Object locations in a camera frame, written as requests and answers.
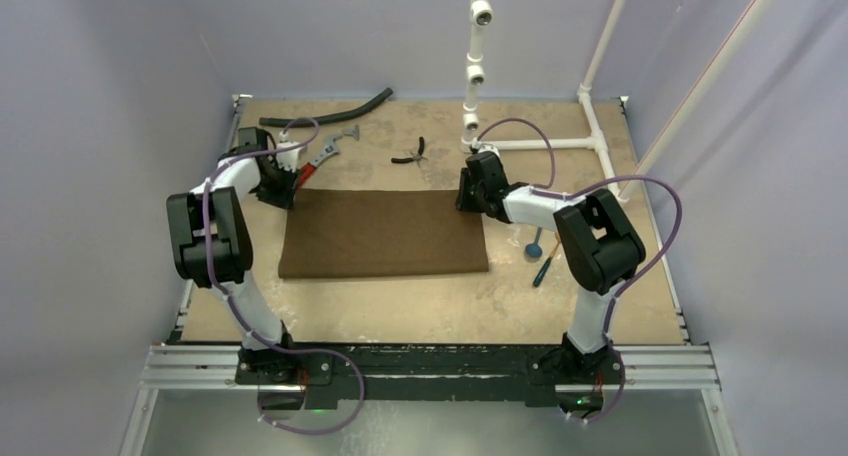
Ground brown cloth napkin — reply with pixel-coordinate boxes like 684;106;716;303
278;189;489;279

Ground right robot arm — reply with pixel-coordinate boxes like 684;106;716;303
456;151;646;383

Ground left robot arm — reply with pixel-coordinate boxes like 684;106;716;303
166;127;302;385

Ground black pliers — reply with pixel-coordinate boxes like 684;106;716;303
390;137;427;166

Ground blue spoon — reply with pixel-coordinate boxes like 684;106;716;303
524;228;543;260

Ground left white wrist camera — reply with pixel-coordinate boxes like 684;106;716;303
274;131;303;172

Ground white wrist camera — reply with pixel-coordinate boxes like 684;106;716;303
469;143;500;158
274;131;303;172

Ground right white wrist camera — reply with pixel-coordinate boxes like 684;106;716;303
469;143;500;158

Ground red handled adjustable wrench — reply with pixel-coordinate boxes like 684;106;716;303
297;125;360;188

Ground black rubber hose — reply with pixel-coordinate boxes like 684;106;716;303
258;87;395;130

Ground white PVC pipe frame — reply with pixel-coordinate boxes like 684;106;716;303
459;0;793;210

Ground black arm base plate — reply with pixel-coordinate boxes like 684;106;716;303
234;340;624;410

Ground aluminium frame rail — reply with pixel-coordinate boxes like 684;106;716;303
120;101;720;455

